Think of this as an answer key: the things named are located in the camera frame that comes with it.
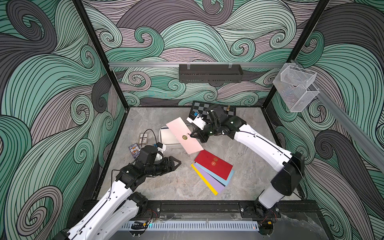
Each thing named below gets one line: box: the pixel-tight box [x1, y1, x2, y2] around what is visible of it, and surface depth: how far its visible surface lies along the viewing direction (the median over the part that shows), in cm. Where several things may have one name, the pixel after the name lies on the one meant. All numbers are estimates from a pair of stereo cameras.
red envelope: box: [194, 149, 234, 181], surface depth 92 cm
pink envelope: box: [166, 117, 204, 155], surface depth 76 cm
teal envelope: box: [195, 161, 235, 186], surface depth 85 cm
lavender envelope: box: [193, 162, 226, 194], surface depth 84 cm
